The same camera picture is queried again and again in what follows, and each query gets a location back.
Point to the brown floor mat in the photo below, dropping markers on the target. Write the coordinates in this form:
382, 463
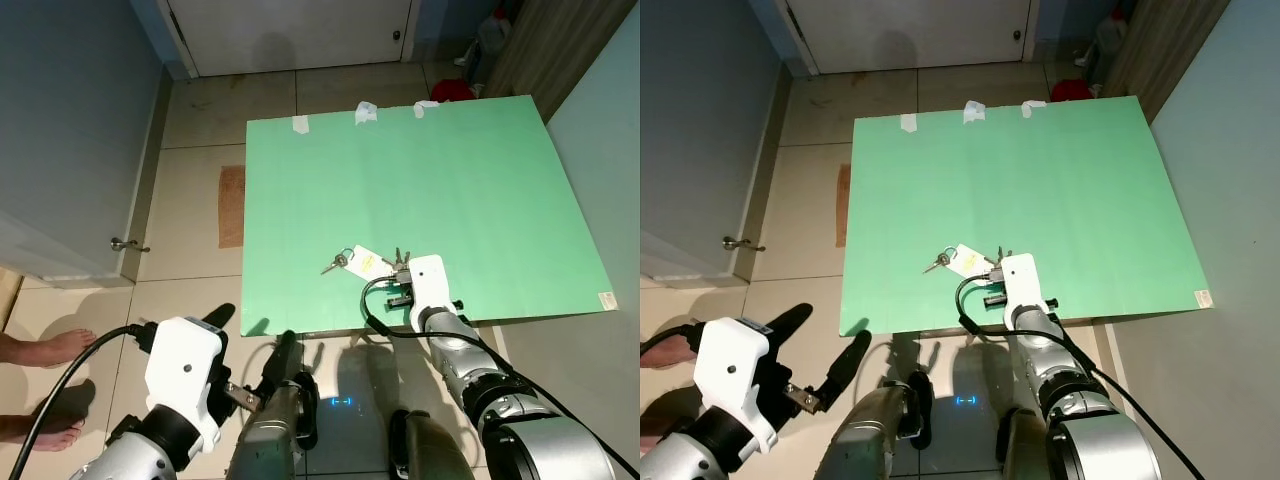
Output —
843, 205
232, 205

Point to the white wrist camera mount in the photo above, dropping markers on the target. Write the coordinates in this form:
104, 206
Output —
428, 285
735, 365
1020, 285
185, 365

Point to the green table board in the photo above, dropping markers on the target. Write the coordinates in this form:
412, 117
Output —
430, 180
1050, 180

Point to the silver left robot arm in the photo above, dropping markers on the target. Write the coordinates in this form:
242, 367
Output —
140, 455
700, 450

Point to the silver left robot leg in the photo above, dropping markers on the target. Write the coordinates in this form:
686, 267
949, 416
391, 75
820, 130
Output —
875, 435
265, 435

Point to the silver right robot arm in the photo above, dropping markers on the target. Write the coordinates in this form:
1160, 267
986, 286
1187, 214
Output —
500, 400
1090, 420

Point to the silver robot leg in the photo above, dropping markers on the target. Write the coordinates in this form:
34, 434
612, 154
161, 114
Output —
430, 450
265, 435
1025, 450
875, 435

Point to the grey door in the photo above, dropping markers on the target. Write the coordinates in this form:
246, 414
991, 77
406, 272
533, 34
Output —
70, 130
700, 120

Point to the crumpled white tape piece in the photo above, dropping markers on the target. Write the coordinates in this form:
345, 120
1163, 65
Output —
974, 113
366, 113

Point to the brown wooden panel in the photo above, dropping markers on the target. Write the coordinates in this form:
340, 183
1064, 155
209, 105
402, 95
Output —
1170, 45
560, 50

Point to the white door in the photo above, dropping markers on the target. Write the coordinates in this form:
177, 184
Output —
290, 35
910, 35

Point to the clear bottle with red cap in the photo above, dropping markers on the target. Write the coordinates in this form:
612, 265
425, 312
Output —
494, 45
1113, 40

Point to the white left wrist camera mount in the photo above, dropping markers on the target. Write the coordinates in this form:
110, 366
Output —
735, 365
185, 365

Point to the flat white tape piece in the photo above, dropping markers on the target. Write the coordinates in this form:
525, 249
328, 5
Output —
300, 125
908, 123

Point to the silver right robot leg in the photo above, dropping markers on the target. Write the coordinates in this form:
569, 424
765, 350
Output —
1025, 450
430, 450

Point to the red plastic basin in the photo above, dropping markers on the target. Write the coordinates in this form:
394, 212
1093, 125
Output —
1073, 91
455, 91

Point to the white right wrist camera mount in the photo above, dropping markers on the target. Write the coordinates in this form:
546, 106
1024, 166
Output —
1020, 285
428, 285

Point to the long white tape piece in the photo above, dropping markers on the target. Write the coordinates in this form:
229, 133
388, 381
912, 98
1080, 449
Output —
427, 107
1034, 106

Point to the keys with white tag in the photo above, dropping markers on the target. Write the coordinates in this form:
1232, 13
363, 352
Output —
368, 261
968, 260

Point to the small beige corner sticker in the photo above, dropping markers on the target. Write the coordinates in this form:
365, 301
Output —
606, 300
1202, 298

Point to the person's bare foot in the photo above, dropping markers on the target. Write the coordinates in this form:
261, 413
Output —
45, 432
50, 348
672, 352

